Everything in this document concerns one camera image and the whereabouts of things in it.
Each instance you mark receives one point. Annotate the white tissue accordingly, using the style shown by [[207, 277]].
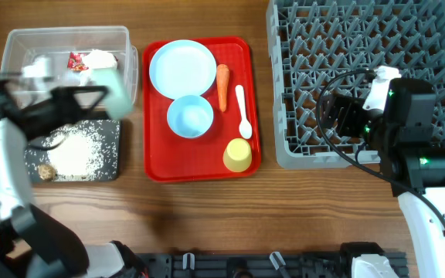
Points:
[[96, 59]]

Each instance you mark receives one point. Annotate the clear plastic bin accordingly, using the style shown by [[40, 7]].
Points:
[[24, 46]]

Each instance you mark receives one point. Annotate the green bowl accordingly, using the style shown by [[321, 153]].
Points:
[[117, 101]]

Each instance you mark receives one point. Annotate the small light blue bowl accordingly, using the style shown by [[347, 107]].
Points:
[[190, 116]]

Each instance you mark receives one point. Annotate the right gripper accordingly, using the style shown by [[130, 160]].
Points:
[[338, 116]]

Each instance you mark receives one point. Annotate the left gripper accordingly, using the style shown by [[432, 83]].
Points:
[[62, 96]]

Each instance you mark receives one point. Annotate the red snack wrapper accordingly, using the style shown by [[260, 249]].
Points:
[[76, 63]]

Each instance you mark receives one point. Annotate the brown food scrap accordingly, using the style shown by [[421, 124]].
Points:
[[46, 172]]

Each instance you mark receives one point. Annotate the orange carrot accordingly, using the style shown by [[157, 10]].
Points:
[[222, 83]]

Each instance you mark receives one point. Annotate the white rice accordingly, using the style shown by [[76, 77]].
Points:
[[79, 154]]

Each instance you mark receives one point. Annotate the black waste tray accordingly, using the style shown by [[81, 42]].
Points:
[[106, 146]]

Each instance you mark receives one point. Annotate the yellow cup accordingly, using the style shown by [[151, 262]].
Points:
[[237, 156]]

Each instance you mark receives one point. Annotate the grey dishwasher rack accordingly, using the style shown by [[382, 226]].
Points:
[[311, 42]]

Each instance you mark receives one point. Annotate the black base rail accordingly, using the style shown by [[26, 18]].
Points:
[[321, 264]]

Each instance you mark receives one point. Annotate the white plastic spoon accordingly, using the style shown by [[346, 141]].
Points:
[[245, 127]]

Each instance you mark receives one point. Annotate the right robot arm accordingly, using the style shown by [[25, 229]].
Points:
[[395, 121]]

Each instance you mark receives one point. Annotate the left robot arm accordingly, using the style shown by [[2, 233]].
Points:
[[32, 243]]

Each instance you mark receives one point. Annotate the large light blue plate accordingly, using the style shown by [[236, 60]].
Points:
[[181, 68]]

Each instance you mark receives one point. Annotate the red serving tray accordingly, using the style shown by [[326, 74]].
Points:
[[170, 158]]

